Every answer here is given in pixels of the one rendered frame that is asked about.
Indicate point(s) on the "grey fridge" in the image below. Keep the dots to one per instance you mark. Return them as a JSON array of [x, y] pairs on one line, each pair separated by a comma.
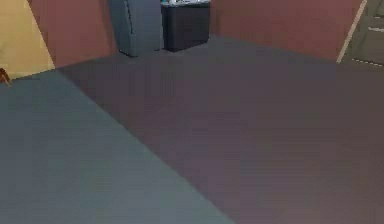
[[140, 26]]

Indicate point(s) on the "brown furniture leg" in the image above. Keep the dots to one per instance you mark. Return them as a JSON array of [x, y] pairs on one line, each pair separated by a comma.
[[4, 76]]

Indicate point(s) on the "dark kitchen counter cabinet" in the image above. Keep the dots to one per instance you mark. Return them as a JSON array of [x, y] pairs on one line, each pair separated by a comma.
[[185, 28]]

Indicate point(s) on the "grey-green room door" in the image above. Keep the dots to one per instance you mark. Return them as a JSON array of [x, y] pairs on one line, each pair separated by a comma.
[[365, 36]]

